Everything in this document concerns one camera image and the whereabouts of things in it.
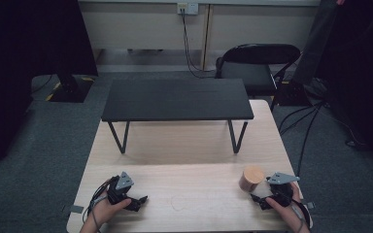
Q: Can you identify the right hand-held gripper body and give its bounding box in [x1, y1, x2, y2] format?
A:
[265, 171, 301, 209]

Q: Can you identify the person's right hand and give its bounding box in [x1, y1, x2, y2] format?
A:
[264, 182, 306, 225]

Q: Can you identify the black curtain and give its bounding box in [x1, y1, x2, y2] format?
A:
[0, 0, 99, 172]

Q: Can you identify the black stand base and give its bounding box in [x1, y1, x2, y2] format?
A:
[47, 75, 95, 104]

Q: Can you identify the grey leaning panel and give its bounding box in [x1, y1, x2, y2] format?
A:
[291, 0, 338, 87]

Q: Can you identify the black socket cable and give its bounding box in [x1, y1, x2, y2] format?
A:
[180, 9, 217, 80]

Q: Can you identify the black equipment box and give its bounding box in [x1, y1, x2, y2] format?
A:
[275, 79, 313, 107]

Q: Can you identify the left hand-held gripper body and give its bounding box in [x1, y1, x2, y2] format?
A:
[106, 171, 135, 206]

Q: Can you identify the wooden cylinder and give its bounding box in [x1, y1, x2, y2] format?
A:
[238, 165, 266, 194]

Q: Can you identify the black shelf riser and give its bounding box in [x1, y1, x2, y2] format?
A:
[101, 78, 255, 155]

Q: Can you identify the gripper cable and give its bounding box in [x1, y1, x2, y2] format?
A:
[290, 197, 314, 230]
[82, 179, 115, 233]

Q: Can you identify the person's left hand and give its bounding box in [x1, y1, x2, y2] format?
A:
[89, 193, 133, 227]

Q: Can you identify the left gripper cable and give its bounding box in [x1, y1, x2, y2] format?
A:
[82, 179, 115, 233]

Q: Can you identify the black floor cable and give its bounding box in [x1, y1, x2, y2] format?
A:
[295, 101, 324, 178]
[277, 100, 324, 136]

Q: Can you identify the black folding chair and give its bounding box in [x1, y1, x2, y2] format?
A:
[215, 43, 302, 112]

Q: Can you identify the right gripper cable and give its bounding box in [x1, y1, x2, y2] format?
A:
[290, 197, 314, 230]

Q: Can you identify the white wall socket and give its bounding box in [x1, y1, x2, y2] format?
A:
[176, 2, 200, 16]

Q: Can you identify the dark curtain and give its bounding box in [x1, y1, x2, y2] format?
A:
[315, 0, 373, 179]

